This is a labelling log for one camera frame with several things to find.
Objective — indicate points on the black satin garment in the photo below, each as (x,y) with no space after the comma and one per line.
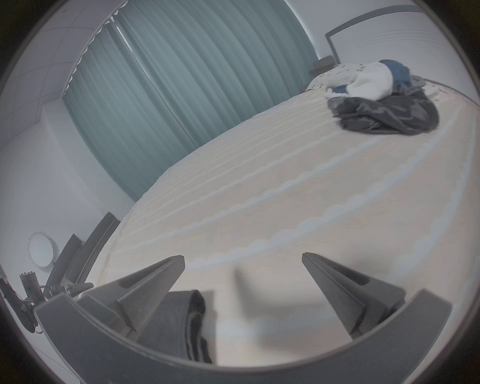
(386,114)

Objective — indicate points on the blue-green curtain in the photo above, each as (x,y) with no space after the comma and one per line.
(123,131)
(210,63)

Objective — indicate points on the black chest of drawers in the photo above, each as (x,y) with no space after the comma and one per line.
(82,255)

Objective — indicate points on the bed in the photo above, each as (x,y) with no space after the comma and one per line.
(300,187)

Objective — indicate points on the grey bedside table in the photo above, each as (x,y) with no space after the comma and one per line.
(322,67)

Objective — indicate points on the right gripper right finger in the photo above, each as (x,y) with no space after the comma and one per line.
(348,296)

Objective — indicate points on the black T-shirt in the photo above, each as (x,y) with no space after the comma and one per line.
(180,326)

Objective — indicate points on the pile of clothes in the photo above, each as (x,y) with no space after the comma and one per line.
(375,80)

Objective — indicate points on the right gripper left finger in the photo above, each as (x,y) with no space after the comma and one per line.
(146,292)

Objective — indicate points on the white printed pillow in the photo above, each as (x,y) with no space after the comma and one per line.
(330,77)

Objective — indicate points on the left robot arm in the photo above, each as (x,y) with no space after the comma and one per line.
(26,296)

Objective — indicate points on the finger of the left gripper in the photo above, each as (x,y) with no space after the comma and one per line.
(80,288)

